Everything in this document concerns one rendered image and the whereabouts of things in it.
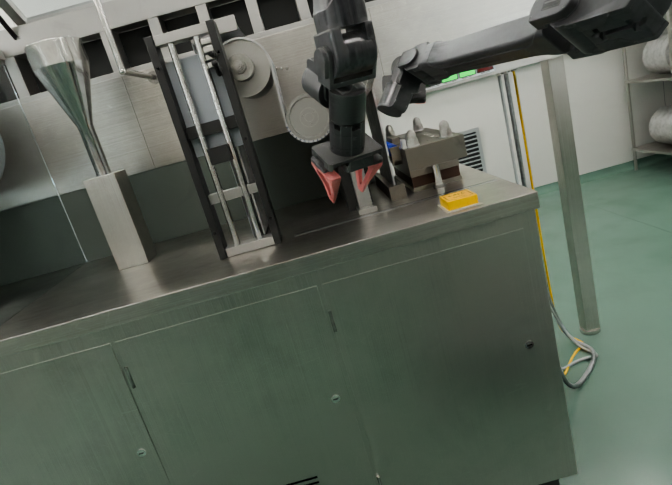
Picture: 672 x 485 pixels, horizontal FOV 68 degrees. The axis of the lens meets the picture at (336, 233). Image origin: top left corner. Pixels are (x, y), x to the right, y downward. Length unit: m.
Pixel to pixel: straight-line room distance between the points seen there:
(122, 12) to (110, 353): 1.02
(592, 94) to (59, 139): 3.91
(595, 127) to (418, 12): 3.13
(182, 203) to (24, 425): 0.77
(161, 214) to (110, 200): 0.29
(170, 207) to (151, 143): 0.22
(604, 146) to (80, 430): 4.25
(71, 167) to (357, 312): 1.09
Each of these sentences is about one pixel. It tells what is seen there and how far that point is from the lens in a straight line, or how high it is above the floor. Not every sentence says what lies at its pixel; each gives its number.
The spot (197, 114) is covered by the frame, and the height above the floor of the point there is 1.25.
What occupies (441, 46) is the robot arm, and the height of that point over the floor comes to 1.25.
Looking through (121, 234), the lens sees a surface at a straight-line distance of 1.53.
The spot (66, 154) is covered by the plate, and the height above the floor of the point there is 1.26.
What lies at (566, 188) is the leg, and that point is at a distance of 2.11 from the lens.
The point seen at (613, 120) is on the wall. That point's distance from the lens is 4.75.
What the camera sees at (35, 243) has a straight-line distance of 1.67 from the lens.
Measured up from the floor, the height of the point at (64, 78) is 1.43.
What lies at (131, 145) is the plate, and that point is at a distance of 1.75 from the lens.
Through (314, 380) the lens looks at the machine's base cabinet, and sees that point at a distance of 1.25.
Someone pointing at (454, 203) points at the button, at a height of 0.92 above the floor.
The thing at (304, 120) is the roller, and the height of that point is 1.17.
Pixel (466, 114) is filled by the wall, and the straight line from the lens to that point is 4.21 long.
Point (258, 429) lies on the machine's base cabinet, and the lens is 1.32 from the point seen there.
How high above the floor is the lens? 1.21
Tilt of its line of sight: 15 degrees down
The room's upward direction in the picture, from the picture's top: 15 degrees counter-clockwise
